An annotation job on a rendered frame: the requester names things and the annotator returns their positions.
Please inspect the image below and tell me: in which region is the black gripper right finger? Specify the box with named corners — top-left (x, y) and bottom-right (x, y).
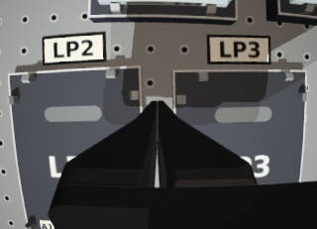
top-left (158, 100), bottom-right (258, 187)

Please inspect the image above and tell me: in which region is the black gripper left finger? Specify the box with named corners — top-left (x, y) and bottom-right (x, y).
top-left (57, 101), bottom-right (158, 187)

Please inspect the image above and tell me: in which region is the grey perforated base plate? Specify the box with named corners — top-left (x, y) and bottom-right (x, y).
top-left (0, 0), bottom-right (317, 229)

